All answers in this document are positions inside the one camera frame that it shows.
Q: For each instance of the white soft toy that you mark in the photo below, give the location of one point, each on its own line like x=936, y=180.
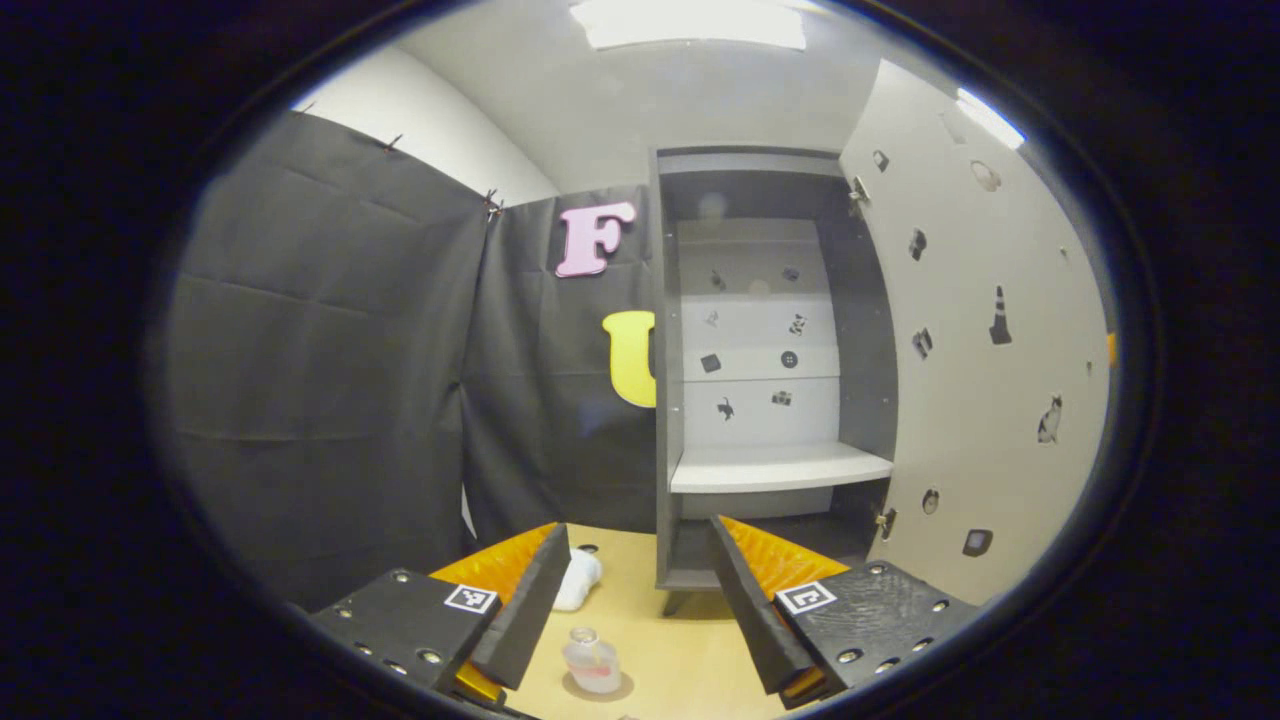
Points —
x=580, y=580

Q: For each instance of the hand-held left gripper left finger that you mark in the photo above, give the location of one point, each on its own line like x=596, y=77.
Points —
x=525, y=620

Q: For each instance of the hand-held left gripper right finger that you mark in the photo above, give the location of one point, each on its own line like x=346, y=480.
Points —
x=750, y=610

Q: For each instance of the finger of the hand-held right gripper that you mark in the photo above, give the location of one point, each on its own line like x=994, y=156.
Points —
x=1111, y=348

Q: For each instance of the narrow ceiling light panel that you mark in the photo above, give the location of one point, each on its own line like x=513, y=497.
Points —
x=990, y=118

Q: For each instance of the white cabinet shelf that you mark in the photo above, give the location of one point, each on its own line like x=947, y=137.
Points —
x=780, y=468

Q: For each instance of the pale grey cabinet door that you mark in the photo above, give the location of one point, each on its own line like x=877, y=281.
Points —
x=970, y=420

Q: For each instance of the clear bottle with pink label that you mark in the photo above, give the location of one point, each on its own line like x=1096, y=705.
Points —
x=592, y=668

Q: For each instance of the black backdrop cloth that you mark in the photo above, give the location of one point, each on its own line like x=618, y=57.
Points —
x=320, y=350

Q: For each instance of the dark grey cabinet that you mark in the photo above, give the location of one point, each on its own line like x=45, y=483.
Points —
x=860, y=350

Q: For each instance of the round brown coaster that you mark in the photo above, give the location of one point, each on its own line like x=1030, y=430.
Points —
x=627, y=687

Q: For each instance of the wide ceiling light panel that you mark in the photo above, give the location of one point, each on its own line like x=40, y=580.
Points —
x=690, y=22

